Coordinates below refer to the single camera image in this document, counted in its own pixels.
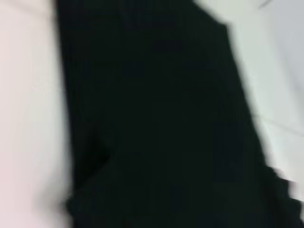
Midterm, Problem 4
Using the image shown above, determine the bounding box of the black t-shirt with FREE print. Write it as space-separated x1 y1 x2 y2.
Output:
56 0 304 228

